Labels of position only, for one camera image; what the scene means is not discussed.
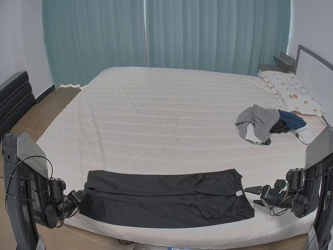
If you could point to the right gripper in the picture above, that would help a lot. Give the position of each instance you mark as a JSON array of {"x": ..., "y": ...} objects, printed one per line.
[{"x": 272, "y": 198}]

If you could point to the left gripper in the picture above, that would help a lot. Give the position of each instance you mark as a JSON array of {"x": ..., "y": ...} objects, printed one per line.
[{"x": 76, "y": 196}]

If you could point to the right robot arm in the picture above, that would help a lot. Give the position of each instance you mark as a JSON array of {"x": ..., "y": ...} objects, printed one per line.
[{"x": 317, "y": 160}]

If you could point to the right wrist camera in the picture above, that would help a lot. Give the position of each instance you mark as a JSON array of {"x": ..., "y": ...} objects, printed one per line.
[{"x": 279, "y": 185}]

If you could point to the grey bedside table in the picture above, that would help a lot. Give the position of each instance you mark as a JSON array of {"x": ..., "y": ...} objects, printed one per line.
[{"x": 282, "y": 61}]

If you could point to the white printed pillow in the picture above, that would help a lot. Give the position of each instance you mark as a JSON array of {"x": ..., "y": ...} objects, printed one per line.
[{"x": 291, "y": 90}]

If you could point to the grey garment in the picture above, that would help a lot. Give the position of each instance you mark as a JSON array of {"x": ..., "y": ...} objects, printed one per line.
[{"x": 260, "y": 118}]

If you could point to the black chest of drawers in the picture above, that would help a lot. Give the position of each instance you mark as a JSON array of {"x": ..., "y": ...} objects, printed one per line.
[{"x": 13, "y": 100}]

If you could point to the bed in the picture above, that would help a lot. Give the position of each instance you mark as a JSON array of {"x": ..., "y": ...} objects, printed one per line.
[{"x": 169, "y": 113}]

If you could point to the black T-shirt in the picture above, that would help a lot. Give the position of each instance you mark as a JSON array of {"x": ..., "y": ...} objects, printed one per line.
[{"x": 169, "y": 199}]

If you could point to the cream garment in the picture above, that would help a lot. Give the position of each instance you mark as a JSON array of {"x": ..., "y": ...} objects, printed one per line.
[{"x": 304, "y": 134}]

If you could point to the blue-green curtain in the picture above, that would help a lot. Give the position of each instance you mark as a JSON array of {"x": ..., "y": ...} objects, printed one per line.
[
  {"x": 96, "y": 35},
  {"x": 216, "y": 25}
]

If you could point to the black shiny garment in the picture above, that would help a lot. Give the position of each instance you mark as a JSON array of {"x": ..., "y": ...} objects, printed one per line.
[{"x": 279, "y": 126}]

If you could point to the dark blue garment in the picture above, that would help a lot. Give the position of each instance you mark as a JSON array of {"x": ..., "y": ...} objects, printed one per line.
[{"x": 292, "y": 117}]

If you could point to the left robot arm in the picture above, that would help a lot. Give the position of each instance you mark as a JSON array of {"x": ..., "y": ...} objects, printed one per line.
[{"x": 23, "y": 170}]

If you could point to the white garment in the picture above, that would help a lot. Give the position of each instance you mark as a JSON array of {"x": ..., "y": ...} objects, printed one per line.
[{"x": 251, "y": 135}]

